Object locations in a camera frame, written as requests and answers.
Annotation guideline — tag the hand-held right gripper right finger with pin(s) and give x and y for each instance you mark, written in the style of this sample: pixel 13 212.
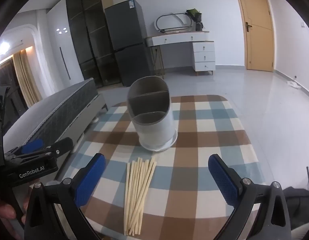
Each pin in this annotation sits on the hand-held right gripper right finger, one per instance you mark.
pixel 223 177

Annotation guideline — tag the grey bed frame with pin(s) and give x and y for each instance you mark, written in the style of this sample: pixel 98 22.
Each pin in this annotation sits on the grey bed frame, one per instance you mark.
pixel 94 110

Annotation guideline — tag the checkered tablecloth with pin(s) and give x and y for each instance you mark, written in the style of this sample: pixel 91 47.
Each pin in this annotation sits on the checkered tablecloth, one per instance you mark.
pixel 207 135

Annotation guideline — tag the dark grey refrigerator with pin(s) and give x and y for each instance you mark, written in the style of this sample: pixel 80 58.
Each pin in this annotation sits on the dark grey refrigerator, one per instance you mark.
pixel 127 30

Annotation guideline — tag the white desk with drawers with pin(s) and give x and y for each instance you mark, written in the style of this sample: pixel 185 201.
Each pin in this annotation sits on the white desk with drawers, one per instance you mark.
pixel 204 55

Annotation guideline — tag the oval mirror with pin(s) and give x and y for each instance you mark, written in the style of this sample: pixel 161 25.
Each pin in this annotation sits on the oval mirror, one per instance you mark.
pixel 174 21

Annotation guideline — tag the black stand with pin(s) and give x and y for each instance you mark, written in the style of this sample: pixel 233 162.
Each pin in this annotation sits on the black stand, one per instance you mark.
pixel 0 102

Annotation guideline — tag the beige curtain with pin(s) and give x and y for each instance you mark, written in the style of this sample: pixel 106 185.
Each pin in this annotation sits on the beige curtain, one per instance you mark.
pixel 24 80

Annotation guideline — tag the white wardrobe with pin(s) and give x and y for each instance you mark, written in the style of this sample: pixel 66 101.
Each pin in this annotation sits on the white wardrobe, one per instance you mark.
pixel 54 62

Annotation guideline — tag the green plant in black pot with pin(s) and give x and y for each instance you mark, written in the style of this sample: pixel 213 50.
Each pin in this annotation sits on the green plant in black pot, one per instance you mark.
pixel 194 13

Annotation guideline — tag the white paper scrap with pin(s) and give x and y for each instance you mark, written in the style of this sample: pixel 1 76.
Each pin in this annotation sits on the white paper scrap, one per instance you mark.
pixel 293 83

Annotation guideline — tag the dark glass cabinet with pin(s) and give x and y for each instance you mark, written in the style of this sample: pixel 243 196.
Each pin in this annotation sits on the dark glass cabinet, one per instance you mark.
pixel 82 30

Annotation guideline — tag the bundle of wooden chopsticks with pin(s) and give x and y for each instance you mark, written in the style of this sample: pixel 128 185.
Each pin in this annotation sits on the bundle of wooden chopsticks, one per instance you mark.
pixel 137 195

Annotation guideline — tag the tan wooden door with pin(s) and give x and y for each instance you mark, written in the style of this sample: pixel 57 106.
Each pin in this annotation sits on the tan wooden door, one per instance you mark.
pixel 259 30

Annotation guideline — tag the black container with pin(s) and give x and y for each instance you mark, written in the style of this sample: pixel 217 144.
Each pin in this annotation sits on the black container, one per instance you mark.
pixel 199 26

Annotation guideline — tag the gold metal frame chair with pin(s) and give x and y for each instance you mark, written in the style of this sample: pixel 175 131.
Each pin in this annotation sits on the gold metal frame chair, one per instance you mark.
pixel 161 65

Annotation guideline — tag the dark window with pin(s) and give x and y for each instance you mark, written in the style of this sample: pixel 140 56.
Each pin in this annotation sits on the dark window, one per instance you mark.
pixel 7 77

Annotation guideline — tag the white grey utensil holder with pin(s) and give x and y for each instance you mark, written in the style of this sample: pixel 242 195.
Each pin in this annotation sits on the white grey utensil holder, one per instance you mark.
pixel 157 127

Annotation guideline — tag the dark cloth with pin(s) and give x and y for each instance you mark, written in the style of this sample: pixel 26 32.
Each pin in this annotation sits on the dark cloth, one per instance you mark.
pixel 298 202

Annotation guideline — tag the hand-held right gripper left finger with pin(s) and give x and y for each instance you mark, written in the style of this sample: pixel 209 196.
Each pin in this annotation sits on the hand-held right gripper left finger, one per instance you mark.
pixel 90 180

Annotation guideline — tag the person's left hand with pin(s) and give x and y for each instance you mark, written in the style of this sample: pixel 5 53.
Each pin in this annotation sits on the person's left hand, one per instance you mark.
pixel 3 217

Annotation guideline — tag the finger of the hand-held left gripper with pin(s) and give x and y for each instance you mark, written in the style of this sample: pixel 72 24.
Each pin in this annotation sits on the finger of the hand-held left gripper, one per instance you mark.
pixel 62 145
pixel 32 145

